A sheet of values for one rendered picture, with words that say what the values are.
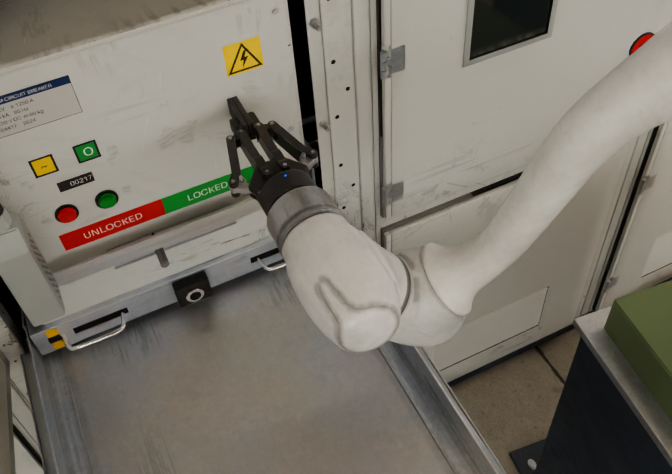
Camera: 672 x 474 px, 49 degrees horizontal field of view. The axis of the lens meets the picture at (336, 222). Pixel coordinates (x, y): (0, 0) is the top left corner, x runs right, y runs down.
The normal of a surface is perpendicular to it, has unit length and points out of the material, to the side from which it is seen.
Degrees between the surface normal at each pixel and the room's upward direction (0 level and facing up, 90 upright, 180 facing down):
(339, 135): 90
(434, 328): 94
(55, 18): 0
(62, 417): 0
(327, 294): 41
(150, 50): 90
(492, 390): 0
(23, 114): 90
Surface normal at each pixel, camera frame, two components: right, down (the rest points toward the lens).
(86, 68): 0.43, 0.65
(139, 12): -0.06, -0.67
